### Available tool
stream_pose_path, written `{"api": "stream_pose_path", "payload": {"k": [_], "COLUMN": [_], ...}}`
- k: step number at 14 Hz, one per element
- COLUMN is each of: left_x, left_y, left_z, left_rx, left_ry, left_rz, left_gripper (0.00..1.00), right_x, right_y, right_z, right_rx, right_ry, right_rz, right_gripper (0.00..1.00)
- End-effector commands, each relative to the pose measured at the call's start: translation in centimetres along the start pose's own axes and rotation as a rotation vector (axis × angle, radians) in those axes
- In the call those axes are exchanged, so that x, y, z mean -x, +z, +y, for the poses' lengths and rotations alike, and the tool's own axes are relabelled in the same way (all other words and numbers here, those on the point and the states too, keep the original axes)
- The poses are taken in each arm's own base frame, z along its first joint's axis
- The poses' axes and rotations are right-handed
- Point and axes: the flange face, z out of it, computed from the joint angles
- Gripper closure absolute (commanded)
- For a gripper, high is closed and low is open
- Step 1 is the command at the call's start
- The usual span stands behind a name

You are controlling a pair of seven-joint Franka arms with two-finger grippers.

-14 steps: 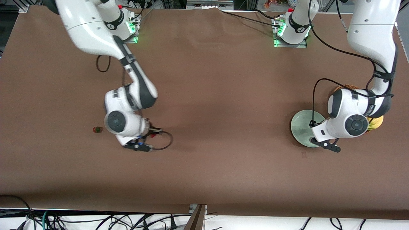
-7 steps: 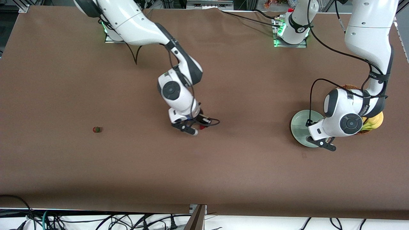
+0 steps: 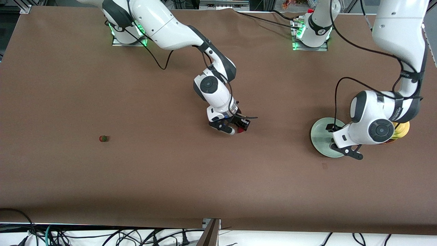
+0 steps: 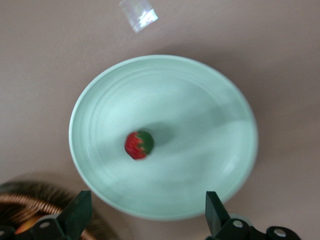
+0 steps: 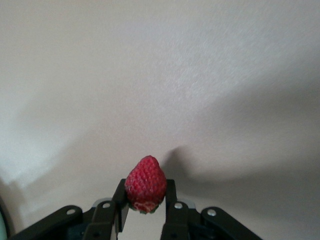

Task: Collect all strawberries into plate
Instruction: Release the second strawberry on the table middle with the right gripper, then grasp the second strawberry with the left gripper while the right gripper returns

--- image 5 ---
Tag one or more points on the red strawberry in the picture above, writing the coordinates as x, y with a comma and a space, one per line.
145, 180

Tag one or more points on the brown table cloth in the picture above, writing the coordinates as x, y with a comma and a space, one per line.
160, 75

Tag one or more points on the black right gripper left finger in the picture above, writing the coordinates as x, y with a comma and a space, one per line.
100, 222

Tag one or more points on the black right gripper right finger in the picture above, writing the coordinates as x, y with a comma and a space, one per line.
180, 225

